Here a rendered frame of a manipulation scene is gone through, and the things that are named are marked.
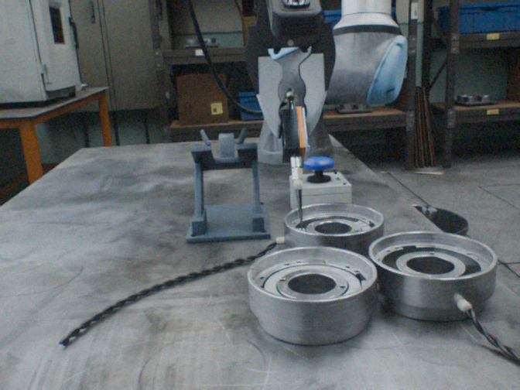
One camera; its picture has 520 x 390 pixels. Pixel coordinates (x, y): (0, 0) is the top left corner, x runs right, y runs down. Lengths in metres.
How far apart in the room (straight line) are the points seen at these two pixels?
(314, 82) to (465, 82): 4.36
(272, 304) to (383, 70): 0.59
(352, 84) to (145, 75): 3.42
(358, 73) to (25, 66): 1.97
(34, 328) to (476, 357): 0.35
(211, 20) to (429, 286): 4.13
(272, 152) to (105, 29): 3.42
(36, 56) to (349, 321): 2.36
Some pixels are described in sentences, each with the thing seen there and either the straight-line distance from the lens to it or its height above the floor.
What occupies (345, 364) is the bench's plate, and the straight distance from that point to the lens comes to 0.39.
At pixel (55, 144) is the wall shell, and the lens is 4.75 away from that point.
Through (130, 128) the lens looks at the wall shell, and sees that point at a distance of 4.58.
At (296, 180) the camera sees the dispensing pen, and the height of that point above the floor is 0.88.
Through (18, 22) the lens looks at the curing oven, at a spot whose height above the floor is 1.16.
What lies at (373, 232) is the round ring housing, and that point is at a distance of 0.53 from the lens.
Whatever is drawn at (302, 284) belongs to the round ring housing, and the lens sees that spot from 0.46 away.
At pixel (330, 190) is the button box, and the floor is 0.84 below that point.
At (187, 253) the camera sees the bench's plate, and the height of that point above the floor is 0.80.
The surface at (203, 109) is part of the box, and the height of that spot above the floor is 0.56.
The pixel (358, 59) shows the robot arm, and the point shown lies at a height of 0.99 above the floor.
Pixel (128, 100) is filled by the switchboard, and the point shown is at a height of 0.64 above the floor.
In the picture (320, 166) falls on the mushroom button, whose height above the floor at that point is 0.87.
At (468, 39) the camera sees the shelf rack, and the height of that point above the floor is 0.96.
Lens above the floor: 1.02
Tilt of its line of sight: 16 degrees down
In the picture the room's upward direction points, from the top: 3 degrees counter-clockwise
